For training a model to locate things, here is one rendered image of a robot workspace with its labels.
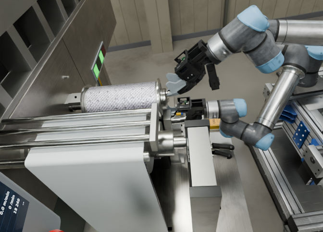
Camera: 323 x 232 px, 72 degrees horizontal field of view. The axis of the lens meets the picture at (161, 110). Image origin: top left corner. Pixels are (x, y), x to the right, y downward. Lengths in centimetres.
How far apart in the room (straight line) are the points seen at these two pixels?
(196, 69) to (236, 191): 53
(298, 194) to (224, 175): 91
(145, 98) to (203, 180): 41
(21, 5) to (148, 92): 42
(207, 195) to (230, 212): 57
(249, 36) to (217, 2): 294
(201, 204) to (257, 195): 161
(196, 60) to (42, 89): 46
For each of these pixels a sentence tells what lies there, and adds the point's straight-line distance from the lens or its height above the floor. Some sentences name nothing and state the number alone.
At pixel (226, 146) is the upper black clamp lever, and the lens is 51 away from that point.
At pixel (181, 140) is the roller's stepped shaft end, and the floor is 135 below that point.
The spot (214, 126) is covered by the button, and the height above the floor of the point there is 92.
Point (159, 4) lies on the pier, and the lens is 310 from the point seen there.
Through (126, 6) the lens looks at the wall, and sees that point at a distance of 340.
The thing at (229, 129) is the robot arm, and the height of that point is 102.
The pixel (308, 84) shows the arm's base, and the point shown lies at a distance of 158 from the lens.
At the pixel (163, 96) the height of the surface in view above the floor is 128.
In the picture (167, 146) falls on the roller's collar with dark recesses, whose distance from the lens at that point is 53.
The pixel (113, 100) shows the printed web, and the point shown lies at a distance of 76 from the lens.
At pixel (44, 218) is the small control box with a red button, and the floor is 164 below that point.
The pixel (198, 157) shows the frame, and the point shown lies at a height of 144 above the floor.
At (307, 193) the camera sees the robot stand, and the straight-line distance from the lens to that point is 187.
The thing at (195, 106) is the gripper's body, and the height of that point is 114.
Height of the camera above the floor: 179
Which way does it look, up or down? 46 degrees down
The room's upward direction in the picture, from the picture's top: 10 degrees counter-clockwise
